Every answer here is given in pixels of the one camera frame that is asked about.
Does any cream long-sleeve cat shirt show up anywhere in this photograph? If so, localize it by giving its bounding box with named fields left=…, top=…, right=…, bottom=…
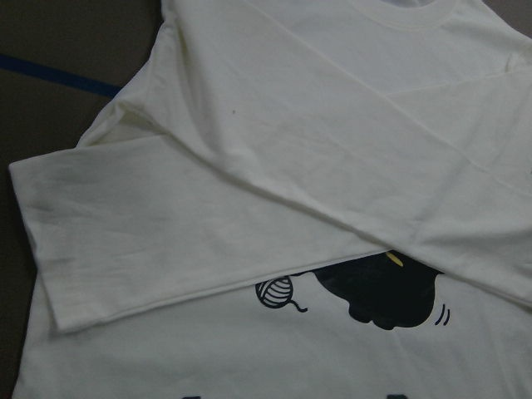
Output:
left=9, top=1, right=531, bottom=398

